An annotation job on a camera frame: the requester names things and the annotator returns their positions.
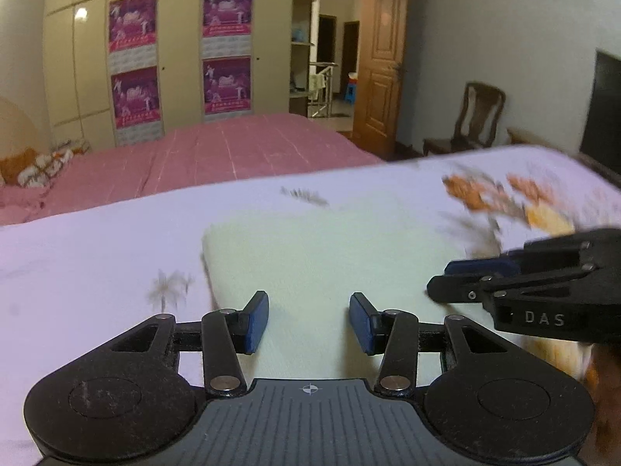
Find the open corner shelf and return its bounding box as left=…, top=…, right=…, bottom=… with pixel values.
left=290, top=0, right=317, bottom=118

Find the wooden door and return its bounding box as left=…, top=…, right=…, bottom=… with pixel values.
left=352, top=0, right=409, bottom=160

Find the cream wardrobe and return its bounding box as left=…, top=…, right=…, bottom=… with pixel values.
left=43, top=0, right=298, bottom=152

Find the cream bed headboard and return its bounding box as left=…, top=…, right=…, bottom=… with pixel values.
left=0, top=97, right=40, bottom=162

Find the pale green garment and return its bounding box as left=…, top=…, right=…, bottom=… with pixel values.
left=201, top=194, right=534, bottom=382

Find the patterned orange white pillow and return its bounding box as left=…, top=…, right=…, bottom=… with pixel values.
left=17, top=140, right=92, bottom=189

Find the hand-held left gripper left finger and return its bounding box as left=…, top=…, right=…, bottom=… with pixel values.
left=111, top=291, right=271, bottom=396

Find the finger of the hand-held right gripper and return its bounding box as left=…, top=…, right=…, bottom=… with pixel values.
left=426, top=266, right=621, bottom=308
left=444, top=227, right=621, bottom=278

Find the pink wall poster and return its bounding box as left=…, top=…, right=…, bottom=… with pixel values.
left=111, top=66, right=164, bottom=145
left=201, top=0, right=254, bottom=59
left=201, top=56, right=253, bottom=117
left=108, top=0, right=160, bottom=75

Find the black television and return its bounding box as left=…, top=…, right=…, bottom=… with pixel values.
left=579, top=49, right=621, bottom=172

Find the pink bed cover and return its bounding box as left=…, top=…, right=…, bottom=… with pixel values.
left=0, top=111, right=385, bottom=226

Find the wooden chair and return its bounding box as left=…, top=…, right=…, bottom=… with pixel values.
left=423, top=82, right=507, bottom=157

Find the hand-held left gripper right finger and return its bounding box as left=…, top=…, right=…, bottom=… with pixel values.
left=349, top=292, right=510, bottom=396

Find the lilac floral bed sheet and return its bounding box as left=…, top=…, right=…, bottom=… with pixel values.
left=0, top=144, right=621, bottom=466

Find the metal railing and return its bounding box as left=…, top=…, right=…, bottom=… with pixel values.
left=308, top=61, right=339, bottom=119

